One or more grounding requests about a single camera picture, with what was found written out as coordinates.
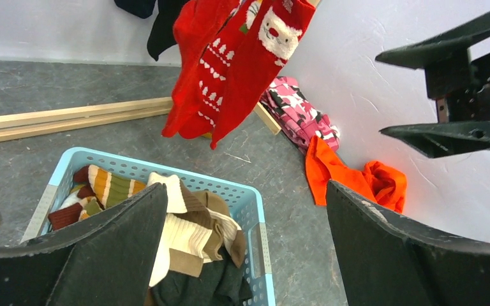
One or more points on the red sock in basket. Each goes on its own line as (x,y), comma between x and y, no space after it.
(190,55)

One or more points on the black hanging sock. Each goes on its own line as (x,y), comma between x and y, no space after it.
(161,36)

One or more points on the red santa pattern sock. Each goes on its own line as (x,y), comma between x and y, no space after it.
(269,43)

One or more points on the light blue laundry basket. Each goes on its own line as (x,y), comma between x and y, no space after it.
(244,204)

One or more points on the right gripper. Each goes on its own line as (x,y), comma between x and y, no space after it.
(459,86)

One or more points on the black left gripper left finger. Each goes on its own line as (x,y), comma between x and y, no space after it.
(106,259)

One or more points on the green orange striped sock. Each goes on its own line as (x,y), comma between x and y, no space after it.
(94,190)

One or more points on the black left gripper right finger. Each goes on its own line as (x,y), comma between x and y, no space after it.
(386,258)

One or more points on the wooden hanger stand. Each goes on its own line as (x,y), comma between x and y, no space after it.
(25,125)

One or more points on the orange cloth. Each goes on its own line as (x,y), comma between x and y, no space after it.
(377,182)

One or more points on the cream white sock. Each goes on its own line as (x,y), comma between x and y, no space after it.
(197,225)

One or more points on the pink camouflage cloth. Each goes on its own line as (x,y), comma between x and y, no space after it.
(298,118)

